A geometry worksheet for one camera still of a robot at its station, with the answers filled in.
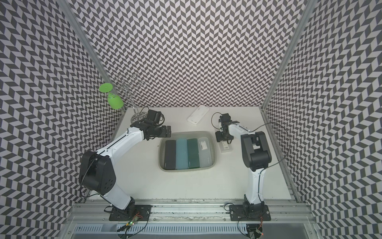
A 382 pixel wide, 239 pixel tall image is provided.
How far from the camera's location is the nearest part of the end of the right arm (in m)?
0.78

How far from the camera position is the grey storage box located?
88 cm

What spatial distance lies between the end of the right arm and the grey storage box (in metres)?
0.05
